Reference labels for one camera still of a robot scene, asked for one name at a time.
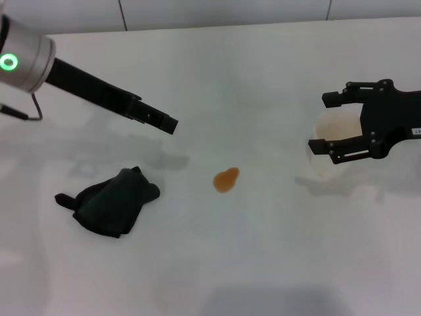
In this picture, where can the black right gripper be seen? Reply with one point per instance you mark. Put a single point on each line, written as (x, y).
(391, 115)

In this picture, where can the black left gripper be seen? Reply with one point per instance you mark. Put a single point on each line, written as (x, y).
(89, 87)

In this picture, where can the clear plastic cup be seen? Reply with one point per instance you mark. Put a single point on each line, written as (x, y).
(332, 126)

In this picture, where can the dark rag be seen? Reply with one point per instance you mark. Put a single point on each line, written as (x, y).
(112, 204)

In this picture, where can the brown liquid stain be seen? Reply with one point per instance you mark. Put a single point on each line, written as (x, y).
(226, 180)

